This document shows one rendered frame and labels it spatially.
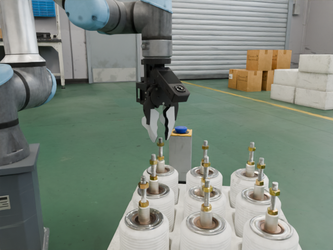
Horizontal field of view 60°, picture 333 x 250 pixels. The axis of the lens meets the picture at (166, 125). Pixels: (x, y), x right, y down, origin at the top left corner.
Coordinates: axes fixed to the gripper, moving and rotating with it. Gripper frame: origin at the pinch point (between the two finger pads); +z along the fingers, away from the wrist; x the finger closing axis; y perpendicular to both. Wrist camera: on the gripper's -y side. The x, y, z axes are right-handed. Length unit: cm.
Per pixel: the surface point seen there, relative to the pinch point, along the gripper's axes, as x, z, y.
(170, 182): 0.1, 11.3, -4.2
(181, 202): -2.3, 16.8, -5.8
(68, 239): 21.2, 34.8, 20.6
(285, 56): -356, -15, 212
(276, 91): -267, 25, 159
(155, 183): 7.7, 7.4, -9.5
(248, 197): -7.8, 9.4, -23.1
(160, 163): 0.6, 7.1, -0.3
